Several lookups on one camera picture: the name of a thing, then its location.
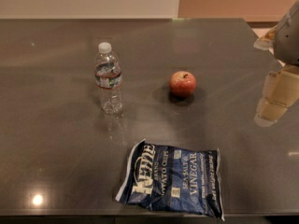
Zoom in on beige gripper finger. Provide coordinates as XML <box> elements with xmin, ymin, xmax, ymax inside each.
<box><xmin>254</xmin><ymin>65</ymin><xmax>299</xmax><ymax>127</ymax></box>
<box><xmin>253</xmin><ymin>25</ymin><xmax>278</xmax><ymax>50</ymax></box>

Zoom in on red apple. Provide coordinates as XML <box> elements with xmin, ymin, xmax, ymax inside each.
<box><xmin>169</xmin><ymin>71</ymin><xmax>196</xmax><ymax>98</ymax></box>

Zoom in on blue chip bag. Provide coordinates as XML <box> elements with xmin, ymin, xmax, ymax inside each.
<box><xmin>116</xmin><ymin>141</ymin><xmax>224</xmax><ymax>219</ymax></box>

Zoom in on clear plastic water bottle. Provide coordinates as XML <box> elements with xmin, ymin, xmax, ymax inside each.
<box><xmin>94</xmin><ymin>42</ymin><xmax>122</xmax><ymax>114</ymax></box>

